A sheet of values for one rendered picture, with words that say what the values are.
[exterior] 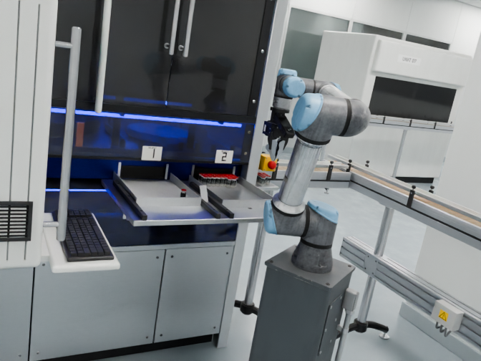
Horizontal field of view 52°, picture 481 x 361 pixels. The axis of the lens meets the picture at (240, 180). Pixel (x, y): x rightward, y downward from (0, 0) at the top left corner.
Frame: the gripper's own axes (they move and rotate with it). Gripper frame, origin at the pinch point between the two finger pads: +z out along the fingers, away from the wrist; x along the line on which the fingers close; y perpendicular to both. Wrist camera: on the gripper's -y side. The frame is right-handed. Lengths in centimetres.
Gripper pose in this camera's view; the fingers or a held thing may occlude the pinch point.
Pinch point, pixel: (274, 158)
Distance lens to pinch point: 200.5
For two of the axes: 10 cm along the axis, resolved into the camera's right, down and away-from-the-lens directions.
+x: -8.7, -0.2, -5.0
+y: -4.7, -3.0, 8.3
